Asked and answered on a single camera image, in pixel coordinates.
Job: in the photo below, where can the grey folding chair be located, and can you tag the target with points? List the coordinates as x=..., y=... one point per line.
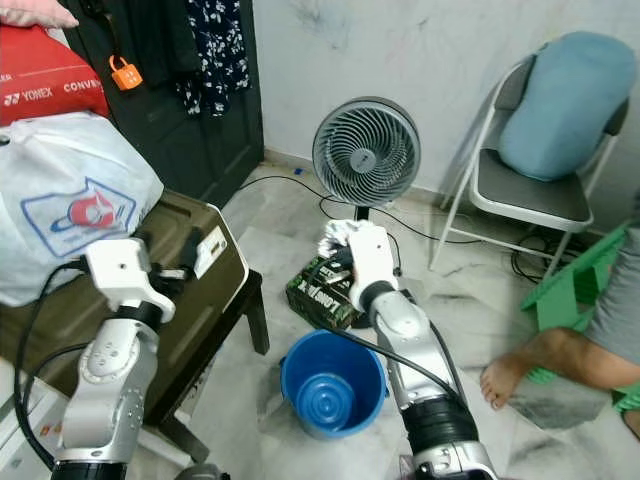
x=530, y=195

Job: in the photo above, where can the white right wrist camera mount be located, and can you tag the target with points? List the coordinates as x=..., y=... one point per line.
x=372, y=258

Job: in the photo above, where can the white paper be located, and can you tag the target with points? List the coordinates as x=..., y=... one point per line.
x=345, y=235

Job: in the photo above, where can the dark door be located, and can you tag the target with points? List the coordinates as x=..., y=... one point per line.
x=160, y=140

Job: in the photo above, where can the black green carton box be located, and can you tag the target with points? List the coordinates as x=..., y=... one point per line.
x=310, y=295

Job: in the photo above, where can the light pink pillow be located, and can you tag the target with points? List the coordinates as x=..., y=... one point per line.
x=35, y=10

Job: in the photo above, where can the person's bare legs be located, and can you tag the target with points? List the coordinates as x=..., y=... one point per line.
x=550, y=355

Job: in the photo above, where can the grey left robot leg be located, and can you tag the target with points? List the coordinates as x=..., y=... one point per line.
x=200, y=473

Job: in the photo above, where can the blue cushion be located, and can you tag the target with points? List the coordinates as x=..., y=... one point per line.
x=565, y=105

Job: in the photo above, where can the white printed plastic bag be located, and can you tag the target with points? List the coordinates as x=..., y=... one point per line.
x=60, y=200

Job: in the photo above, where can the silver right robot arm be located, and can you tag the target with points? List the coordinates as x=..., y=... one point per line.
x=400, y=320

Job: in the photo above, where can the green plastic stool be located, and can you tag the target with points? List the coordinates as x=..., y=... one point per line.
x=565, y=285

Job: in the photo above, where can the dark brown low table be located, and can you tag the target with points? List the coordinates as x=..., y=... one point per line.
x=210, y=300

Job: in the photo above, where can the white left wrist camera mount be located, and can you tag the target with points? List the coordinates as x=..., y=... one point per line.
x=120, y=268

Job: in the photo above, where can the blue plastic bucket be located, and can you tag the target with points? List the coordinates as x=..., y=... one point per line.
x=330, y=385

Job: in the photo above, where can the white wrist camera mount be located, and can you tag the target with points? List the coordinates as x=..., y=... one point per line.
x=120, y=268
x=372, y=258

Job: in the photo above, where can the grey round floor fan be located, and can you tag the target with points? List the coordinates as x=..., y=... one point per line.
x=366, y=153

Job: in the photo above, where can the dark floral garment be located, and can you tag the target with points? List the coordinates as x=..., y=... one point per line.
x=215, y=55

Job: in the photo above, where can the red Yonex bag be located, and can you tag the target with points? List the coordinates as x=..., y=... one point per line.
x=45, y=80

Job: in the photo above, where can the orange padlock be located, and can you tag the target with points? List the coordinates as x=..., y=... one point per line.
x=127, y=75

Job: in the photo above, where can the white appliance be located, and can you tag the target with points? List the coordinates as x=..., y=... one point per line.
x=25, y=440

